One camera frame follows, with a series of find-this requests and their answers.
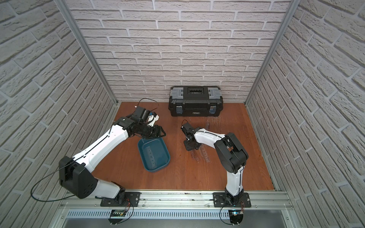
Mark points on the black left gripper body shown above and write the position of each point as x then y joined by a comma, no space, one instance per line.
155,132

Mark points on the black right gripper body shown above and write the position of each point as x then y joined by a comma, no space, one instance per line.
188,146

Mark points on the clear stencil ruler with holes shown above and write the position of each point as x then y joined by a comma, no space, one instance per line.
204,154

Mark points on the clear stencil ruler with triangles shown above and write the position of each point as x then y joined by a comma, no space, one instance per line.
150,159

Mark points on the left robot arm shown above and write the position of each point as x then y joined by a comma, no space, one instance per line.
75,174

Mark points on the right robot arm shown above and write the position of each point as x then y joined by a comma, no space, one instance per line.
231,154

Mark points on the teal plastic storage box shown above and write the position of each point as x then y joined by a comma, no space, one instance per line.
160,152

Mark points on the black plastic toolbox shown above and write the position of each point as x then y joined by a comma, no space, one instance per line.
200,101

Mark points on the right controller board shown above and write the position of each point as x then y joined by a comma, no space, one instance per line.
235,217

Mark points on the controller board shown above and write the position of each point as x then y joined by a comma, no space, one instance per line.
235,217
118,216

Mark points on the left controller board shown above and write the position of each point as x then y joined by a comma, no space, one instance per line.
118,216

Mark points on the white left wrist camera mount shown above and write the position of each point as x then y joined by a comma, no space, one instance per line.
152,118

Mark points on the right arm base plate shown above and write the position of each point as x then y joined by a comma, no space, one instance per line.
221,199

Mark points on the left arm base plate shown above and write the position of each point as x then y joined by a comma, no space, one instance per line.
122,200

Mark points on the aluminium front rail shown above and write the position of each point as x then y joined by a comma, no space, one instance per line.
186,200

